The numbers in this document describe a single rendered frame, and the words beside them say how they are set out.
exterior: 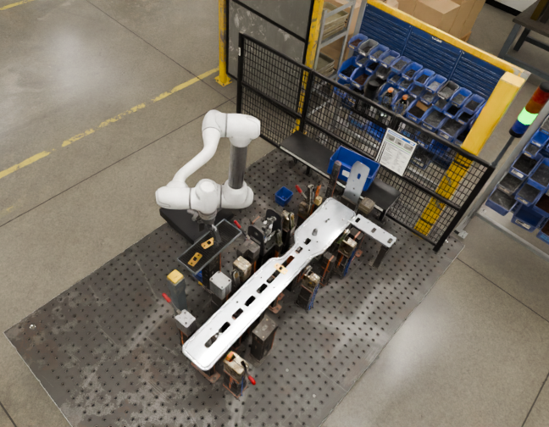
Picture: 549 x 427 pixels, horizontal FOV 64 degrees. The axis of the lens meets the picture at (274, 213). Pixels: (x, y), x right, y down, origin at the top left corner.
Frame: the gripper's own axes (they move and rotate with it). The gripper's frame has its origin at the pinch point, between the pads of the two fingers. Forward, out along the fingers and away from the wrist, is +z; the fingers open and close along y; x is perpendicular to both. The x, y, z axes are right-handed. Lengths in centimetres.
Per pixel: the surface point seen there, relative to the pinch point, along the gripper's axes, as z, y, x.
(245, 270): 14.4, 21.8, 8.7
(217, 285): 11.0, 21.4, -9.8
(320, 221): 22, 19, 72
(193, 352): 22, 40, -38
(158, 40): 121, -367, 175
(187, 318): 16.0, 25.5, -31.3
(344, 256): 31, 44, 71
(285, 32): 19, -163, 201
